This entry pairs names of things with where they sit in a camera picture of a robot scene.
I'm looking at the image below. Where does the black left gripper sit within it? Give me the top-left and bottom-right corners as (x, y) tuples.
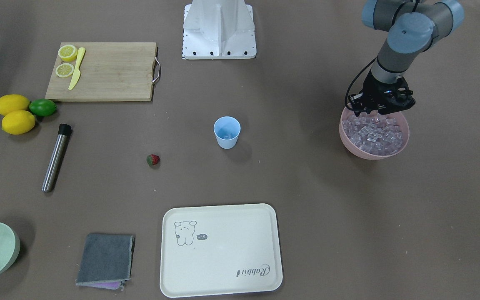
(347, 76), (415, 116)

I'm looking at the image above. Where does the clear ice cube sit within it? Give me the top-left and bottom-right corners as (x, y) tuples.
(222, 132), (236, 140)

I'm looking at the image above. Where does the red strawberry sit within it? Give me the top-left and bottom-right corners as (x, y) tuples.
(145, 154), (160, 167)

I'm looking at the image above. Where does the steel muddler black tip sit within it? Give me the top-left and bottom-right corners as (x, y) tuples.
(41, 123), (72, 193)

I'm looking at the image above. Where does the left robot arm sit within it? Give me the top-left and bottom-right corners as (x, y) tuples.
(344, 0), (465, 116)

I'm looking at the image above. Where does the pink bowl of ice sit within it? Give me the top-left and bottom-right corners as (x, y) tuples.
(339, 108), (410, 160)

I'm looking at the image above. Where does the light blue plastic cup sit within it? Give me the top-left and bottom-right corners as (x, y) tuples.
(213, 116), (241, 149)

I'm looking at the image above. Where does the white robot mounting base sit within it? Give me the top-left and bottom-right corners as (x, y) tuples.
(182, 0), (257, 60)

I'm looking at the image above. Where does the cream rabbit tray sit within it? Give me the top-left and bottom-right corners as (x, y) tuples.
(160, 203), (283, 298)

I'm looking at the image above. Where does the wooden cutting board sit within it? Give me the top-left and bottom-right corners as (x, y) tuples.
(45, 42), (160, 102)

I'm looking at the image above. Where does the yellow plastic knife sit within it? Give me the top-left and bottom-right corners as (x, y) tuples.
(68, 47), (86, 90)

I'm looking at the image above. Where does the grey folded cloth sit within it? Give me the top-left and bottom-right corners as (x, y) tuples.
(75, 233), (135, 290)

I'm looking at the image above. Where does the lemon half upper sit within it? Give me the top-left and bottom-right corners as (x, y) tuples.
(57, 44), (78, 62)

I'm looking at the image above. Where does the lemon half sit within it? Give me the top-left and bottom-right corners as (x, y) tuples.
(57, 44), (78, 62)
(55, 63), (75, 78)

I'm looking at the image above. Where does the lemon half lower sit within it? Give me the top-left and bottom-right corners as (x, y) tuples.
(55, 63), (75, 78)

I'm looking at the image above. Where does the green lime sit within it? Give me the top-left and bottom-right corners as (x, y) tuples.
(28, 99), (57, 117)

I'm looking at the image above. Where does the yellow lemon lower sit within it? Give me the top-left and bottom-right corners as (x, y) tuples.
(1, 110), (36, 135)

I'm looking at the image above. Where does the yellow lemon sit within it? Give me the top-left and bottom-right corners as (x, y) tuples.
(0, 94), (30, 116)
(1, 110), (36, 135)

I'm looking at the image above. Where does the yellow lemon upper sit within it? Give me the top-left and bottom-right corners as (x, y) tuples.
(0, 94), (30, 116)

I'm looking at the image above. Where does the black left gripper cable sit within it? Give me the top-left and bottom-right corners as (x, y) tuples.
(345, 57), (378, 110)

